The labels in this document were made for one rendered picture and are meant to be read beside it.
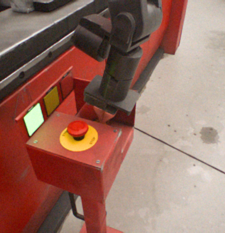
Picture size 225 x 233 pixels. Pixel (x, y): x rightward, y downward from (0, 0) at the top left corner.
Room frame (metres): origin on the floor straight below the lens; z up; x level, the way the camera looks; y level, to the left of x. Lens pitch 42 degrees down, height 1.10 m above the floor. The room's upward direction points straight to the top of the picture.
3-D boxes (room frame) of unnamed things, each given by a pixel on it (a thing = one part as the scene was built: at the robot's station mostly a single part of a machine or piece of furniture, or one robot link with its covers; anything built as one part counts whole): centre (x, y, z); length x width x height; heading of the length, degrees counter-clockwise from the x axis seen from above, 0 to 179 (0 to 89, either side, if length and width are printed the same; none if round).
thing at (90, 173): (0.36, 0.06, 0.75); 0.20 x 0.16 x 0.18; 159
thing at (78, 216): (0.38, 0.11, 0.40); 0.06 x 0.02 x 0.18; 69
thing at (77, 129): (0.32, 0.06, 0.79); 0.04 x 0.04 x 0.04
